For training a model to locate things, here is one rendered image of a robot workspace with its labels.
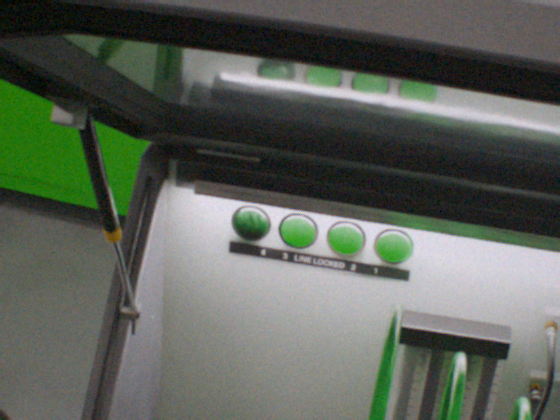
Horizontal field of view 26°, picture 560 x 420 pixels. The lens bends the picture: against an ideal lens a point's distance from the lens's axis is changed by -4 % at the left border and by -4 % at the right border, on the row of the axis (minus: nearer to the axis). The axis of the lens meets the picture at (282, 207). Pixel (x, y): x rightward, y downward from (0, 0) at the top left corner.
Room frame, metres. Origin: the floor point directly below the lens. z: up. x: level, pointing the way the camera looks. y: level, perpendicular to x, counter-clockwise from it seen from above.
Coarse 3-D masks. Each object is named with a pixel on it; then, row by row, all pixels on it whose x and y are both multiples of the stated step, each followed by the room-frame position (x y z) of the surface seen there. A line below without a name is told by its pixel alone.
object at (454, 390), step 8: (456, 360) 1.10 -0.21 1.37; (464, 360) 1.09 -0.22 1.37; (456, 368) 1.08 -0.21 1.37; (464, 368) 1.08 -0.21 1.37; (448, 376) 1.17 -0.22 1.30; (456, 376) 1.06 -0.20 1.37; (464, 376) 1.06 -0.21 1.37; (448, 384) 1.17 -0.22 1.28; (456, 384) 1.05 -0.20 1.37; (464, 384) 1.05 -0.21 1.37; (448, 392) 1.17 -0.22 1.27; (456, 392) 1.04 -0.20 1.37; (448, 400) 1.18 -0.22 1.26; (456, 400) 1.02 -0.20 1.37; (448, 408) 1.18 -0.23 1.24; (456, 408) 1.02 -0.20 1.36; (440, 416) 1.18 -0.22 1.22; (448, 416) 1.01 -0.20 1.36; (456, 416) 1.01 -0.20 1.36
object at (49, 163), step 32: (0, 96) 3.74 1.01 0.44; (32, 96) 3.72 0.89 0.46; (0, 128) 3.74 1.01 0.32; (32, 128) 3.72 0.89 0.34; (64, 128) 3.69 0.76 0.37; (96, 128) 3.66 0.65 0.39; (0, 160) 3.75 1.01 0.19; (32, 160) 3.72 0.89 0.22; (64, 160) 3.69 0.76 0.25; (128, 160) 3.63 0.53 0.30; (0, 192) 3.79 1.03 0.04; (32, 192) 3.72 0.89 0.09; (64, 192) 3.69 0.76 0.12; (128, 192) 3.63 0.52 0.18
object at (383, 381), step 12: (396, 312) 1.11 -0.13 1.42; (396, 324) 1.08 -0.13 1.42; (396, 336) 1.06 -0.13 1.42; (384, 348) 1.04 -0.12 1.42; (396, 348) 1.22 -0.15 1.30; (384, 360) 1.03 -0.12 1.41; (384, 372) 1.01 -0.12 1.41; (384, 384) 1.00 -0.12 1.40; (372, 396) 0.99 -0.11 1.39; (384, 396) 0.99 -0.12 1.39; (372, 408) 0.97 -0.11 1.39; (384, 408) 0.98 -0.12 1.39
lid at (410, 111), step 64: (0, 0) 0.69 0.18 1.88; (64, 0) 0.55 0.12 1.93; (128, 0) 0.55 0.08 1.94; (192, 0) 0.55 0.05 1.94; (256, 0) 0.55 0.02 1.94; (320, 0) 0.54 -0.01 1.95; (384, 0) 0.54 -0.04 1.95; (448, 0) 0.54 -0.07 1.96; (512, 0) 0.54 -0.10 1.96; (0, 64) 0.95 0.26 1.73; (64, 64) 0.88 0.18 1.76; (128, 64) 0.85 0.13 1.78; (192, 64) 0.81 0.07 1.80; (256, 64) 0.76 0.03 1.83; (320, 64) 0.61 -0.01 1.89; (384, 64) 0.61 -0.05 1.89; (448, 64) 0.60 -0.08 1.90; (512, 64) 0.53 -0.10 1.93; (128, 128) 1.37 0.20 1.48; (192, 128) 1.22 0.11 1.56; (256, 128) 1.19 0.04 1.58; (320, 128) 1.08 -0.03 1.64; (384, 128) 0.99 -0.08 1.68; (448, 128) 0.91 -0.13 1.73; (512, 128) 0.84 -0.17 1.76; (512, 192) 1.23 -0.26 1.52
